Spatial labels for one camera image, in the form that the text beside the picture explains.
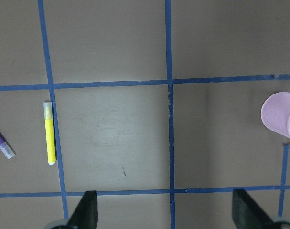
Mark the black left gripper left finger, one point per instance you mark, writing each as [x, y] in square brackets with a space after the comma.
[85, 216]

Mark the purple highlighter pen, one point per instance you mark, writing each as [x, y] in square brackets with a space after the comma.
[5, 148]

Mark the pink mesh cup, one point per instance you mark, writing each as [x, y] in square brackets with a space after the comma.
[275, 113]

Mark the yellow highlighter pen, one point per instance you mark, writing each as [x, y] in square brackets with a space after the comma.
[49, 132]

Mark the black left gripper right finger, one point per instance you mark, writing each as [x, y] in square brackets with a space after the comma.
[246, 213]

